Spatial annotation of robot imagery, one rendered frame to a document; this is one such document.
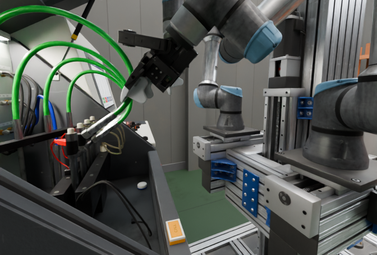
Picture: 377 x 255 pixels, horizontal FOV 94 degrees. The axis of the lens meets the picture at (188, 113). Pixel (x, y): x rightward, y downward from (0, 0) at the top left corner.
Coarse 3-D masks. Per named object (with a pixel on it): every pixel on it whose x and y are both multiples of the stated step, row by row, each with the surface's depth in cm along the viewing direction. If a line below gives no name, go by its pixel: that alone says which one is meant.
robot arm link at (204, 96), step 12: (216, 36) 99; (216, 48) 100; (204, 60) 101; (216, 60) 100; (204, 72) 100; (216, 72) 100; (204, 84) 97; (216, 84) 97; (204, 96) 96; (204, 108) 101; (216, 108) 97
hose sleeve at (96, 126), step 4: (112, 112) 43; (108, 116) 43; (112, 116) 43; (116, 116) 44; (100, 120) 43; (104, 120) 43; (108, 120) 43; (96, 124) 43; (100, 124) 43; (104, 124) 44; (88, 128) 43; (92, 128) 43; (96, 128) 43; (88, 132) 43; (92, 132) 43
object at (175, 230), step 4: (176, 220) 38; (168, 224) 37; (172, 224) 36; (176, 224) 36; (172, 228) 35; (176, 228) 35; (180, 228) 35; (172, 232) 34; (176, 232) 34; (180, 232) 34; (168, 236) 34; (172, 236) 34; (176, 236) 34; (176, 240) 33; (180, 240) 33; (184, 240) 34; (172, 244) 33
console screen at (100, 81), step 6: (90, 66) 92; (96, 66) 109; (96, 78) 98; (102, 78) 116; (96, 84) 94; (102, 84) 110; (102, 90) 104; (108, 90) 128; (102, 96) 99; (108, 96) 120; (102, 102) 95; (108, 102) 113; (108, 108) 108; (114, 108) 133
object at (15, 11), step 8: (16, 8) 39; (24, 8) 39; (32, 8) 39; (40, 8) 39; (48, 8) 39; (56, 8) 39; (0, 16) 39; (8, 16) 39; (64, 16) 40; (72, 16) 40; (80, 16) 40; (0, 24) 40; (88, 24) 40; (96, 32) 41; (104, 32) 41; (112, 40) 41; (120, 48) 42; (128, 64) 42; (128, 72) 43; (128, 104) 44; (120, 112) 44
